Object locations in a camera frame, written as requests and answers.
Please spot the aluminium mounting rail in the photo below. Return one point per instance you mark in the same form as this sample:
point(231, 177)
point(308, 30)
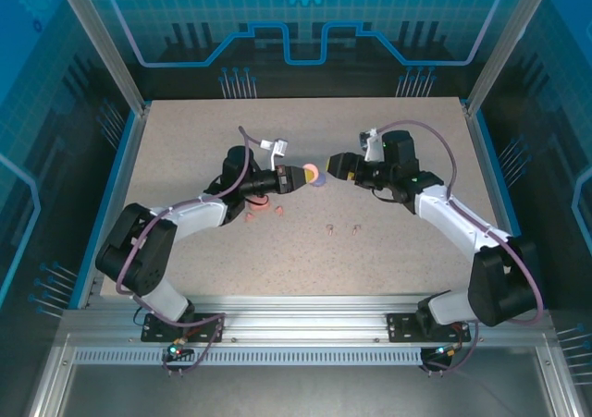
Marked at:
point(300, 315)

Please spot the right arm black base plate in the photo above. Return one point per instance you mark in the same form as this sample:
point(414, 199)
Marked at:
point(400, 329)

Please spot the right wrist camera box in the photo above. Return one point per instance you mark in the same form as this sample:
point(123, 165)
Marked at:
point(370, 142)

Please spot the pink round charging case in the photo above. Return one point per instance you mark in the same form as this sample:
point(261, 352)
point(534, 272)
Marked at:
point(311, 171)

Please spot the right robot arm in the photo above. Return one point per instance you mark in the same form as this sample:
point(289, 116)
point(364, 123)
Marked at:
point(462, 218)

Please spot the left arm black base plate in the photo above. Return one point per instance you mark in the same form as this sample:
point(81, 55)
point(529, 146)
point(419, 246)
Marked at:
point(162, 337)

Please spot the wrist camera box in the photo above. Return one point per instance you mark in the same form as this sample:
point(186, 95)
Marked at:
point(370, 142)
point(276, 146)

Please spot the purple round charging case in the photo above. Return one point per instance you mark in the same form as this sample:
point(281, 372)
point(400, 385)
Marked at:
point(319, 183)

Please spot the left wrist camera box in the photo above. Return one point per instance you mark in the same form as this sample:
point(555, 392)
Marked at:
point(276, 146)

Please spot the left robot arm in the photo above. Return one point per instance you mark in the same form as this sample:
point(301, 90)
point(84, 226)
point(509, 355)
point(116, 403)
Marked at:
point(139, 250)

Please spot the aluminium frame post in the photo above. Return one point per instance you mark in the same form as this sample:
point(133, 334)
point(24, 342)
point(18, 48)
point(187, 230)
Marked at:
point(509, 42)
point(102, 42)

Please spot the blue table side trim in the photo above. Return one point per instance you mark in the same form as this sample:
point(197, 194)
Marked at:
point(487, 139)
point(121, 158)

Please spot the coral rounded rectangular charging case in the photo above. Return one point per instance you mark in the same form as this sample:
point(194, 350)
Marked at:
point(260, 208)

